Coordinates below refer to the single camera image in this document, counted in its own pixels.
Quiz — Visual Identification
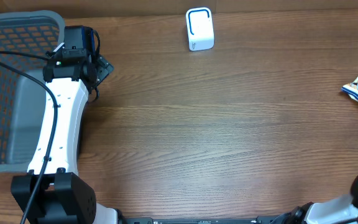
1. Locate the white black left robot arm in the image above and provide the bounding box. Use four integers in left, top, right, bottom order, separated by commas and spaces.
11, 26, 119, 223

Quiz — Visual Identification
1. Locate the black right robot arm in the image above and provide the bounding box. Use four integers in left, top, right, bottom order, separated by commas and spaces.
283, 176, 358, 224

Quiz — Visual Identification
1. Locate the white barcode scanner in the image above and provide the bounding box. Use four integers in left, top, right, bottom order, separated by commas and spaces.
185, 7, 214, 52

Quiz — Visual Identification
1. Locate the grey plastic shopping basket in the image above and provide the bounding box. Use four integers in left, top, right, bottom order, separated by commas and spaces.
0, 11, 65, 172

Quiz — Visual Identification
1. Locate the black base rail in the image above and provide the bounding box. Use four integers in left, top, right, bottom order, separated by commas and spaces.
118, 213, 288, 224

